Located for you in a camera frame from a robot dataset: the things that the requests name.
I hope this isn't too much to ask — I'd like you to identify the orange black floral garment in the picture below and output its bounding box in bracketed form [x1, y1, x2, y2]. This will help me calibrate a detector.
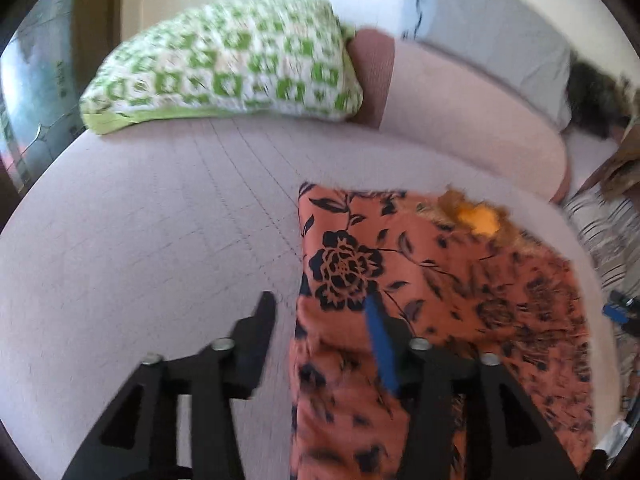
[290, 183, 593, 479]

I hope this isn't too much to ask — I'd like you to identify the striped white brown cloth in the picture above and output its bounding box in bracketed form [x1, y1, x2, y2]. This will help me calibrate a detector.
[563, 186, 639, 297]

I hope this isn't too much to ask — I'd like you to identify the brown crumpled cloth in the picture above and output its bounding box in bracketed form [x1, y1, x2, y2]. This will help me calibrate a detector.
[580, 124, 639, 200]

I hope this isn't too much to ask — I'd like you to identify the dark furry item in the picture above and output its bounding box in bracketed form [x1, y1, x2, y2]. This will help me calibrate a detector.
[566, 58, 632, 139]

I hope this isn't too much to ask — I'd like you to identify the pink bolster cushion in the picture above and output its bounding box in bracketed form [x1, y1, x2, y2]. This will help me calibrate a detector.
[346, 28, 570, 203]

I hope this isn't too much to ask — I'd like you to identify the grey pillow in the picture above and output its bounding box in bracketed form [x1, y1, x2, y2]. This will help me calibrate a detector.
[401, 0, 573, 128]

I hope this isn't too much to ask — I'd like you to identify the stained glass window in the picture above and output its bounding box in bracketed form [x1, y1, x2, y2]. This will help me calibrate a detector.
[1, 0, 85, 194]

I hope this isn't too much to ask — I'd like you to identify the green white patterned pillow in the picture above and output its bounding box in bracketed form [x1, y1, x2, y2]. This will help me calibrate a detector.
[79, 0, 363, 134]

